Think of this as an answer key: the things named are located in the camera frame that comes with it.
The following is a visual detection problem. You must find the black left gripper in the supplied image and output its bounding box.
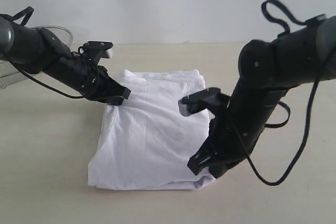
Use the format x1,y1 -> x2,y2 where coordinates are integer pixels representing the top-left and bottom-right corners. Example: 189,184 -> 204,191
62,60 -> 131,105

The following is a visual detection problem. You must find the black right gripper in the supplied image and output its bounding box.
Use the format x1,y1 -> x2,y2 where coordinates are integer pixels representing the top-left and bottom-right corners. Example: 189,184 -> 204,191
187,104 -> 276,179

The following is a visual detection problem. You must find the white cotton t-shirt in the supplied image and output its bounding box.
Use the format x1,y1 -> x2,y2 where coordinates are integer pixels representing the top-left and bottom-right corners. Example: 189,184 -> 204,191
88,70 -> 215,190

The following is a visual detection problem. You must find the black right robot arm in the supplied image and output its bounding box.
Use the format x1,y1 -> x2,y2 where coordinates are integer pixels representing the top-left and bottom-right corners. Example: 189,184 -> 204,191
181,17 -> 335,178

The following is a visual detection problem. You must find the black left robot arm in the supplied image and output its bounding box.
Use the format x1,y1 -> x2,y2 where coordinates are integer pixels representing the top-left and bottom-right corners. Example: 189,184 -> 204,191
1,14 -> 131,105

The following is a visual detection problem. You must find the metal mesh basket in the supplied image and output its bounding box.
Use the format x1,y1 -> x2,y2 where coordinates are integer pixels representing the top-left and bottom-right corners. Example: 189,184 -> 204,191
1,24 -> 74,89

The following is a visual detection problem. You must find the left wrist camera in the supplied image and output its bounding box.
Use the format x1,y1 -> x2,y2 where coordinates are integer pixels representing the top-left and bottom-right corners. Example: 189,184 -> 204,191
79,41 -> 113,64

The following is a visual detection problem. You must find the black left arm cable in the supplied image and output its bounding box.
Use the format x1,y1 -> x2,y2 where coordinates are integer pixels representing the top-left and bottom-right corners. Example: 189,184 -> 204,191
0,6 -> 87,99

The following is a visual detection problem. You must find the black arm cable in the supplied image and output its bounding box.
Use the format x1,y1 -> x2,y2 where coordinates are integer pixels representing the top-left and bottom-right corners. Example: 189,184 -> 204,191
0,6 -> 87,99
233,0 -> 336,186

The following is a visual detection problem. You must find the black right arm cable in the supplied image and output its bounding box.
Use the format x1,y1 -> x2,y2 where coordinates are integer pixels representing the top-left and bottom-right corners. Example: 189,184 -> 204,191
233,0 -> 336,186

